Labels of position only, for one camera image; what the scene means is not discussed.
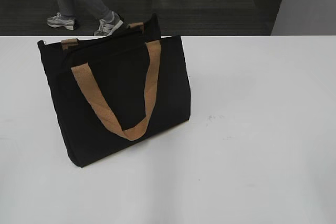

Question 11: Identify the black tote bag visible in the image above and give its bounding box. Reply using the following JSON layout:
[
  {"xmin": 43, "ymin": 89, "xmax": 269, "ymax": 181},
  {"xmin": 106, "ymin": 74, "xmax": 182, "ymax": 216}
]
[{"xmin": 37, "ymin": 14, "xmax": 191, "ymax": 167}]

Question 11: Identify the grey white right sneaker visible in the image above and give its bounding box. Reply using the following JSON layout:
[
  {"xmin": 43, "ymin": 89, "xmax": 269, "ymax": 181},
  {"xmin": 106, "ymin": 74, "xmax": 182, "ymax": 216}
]
[{"xmin": 93, "ymin": 11, "xmax": 124, "ymax": 36}]

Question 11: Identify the grey white sneaker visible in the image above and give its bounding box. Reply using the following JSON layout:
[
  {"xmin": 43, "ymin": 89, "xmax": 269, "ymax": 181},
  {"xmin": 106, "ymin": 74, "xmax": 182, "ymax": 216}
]
[
  {"xmin": 93, "ymin": 11, "xmax": 124, "ymax": 36},
  {"xmin": 46, "ymin": 12, "xmax": 76, "ymax": 30}
]

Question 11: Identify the grey white left sneaker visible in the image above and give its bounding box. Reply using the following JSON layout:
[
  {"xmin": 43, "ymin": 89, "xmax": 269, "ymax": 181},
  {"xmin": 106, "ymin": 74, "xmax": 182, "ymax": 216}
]
[{"xmin": 46, "ymin": 12, "xmax": 76, "ymax": 30}]

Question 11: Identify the tan front bag handle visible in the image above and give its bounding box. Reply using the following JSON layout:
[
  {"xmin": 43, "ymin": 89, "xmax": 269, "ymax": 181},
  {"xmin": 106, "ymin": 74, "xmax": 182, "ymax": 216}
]
[{"xmin": 71, "ymin": 40, "xmax": 161, "ymax": 141}]

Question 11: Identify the tan bag handle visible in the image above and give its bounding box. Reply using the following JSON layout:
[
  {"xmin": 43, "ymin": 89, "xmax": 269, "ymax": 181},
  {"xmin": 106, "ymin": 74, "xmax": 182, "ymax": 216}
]
[
  {"xmin": 71, "ymin": 40, "xmax": 161, "ymax": 141},
  {"xmin": 61, "ymin": 22, "xmax": 144, "ymax": 50}
]

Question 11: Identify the tan rear bag handle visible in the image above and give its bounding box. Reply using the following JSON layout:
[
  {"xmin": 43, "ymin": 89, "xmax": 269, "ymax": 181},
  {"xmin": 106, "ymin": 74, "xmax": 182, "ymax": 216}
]
[{"xmin": 61, "ymin": 22, "xmax": 144, "ymax": 50}]

